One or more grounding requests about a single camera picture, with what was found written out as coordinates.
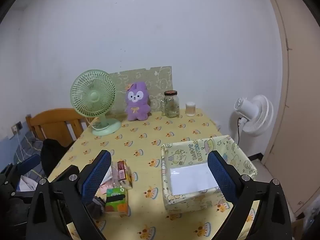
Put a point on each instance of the white standing fan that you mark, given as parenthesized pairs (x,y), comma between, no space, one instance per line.
(255,115)

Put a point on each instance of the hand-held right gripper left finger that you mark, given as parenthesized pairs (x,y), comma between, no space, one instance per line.
(98,177)

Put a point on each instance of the cotton swab container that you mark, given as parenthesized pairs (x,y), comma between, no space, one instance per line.
(190,108)

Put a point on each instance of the green tissue packet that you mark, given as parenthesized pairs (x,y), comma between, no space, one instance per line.
(116,200)

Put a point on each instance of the green desk fan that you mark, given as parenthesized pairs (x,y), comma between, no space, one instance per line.
(93,97)

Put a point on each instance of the wall socket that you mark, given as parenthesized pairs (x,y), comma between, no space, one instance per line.
(16,128)

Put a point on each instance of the white paper sheet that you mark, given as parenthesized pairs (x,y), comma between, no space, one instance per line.
(190,180)

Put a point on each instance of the glass jar with dark lid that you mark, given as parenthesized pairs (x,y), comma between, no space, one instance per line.
(172,105)

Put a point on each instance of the grey cloth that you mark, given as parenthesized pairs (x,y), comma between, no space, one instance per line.
(96,206)

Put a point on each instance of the purple plush toy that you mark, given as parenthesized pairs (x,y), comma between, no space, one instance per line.
(137,102)

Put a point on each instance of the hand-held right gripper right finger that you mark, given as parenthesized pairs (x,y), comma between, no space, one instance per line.
(221,177)

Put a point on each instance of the yellow cake printed tablecloth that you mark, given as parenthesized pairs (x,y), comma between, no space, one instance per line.
(150,140)

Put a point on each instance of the red label tissue packet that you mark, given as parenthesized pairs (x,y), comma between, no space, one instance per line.
(123,172)

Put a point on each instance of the yellow cartoon fabric storage box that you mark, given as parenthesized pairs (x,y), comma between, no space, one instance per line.
(190,200)

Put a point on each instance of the olive cartoon printed board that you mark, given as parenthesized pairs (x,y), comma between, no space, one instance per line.
(155,80)

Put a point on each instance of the blue plaid bedding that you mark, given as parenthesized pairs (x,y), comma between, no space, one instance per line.
(27,147)

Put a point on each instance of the black jacket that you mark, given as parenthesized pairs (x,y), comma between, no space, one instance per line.
(53,152)

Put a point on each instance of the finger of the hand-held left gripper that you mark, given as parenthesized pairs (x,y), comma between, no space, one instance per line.
(29,163)

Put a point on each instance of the wooden bed headboard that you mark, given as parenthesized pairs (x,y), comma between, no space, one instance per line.
(55,122)

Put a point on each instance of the pink packet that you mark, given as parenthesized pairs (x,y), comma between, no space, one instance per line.
(108,186)

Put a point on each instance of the white crumpled cloth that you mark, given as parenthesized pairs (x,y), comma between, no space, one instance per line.
(28,183)

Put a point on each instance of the beige door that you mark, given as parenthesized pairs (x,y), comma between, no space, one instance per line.
(295,80)

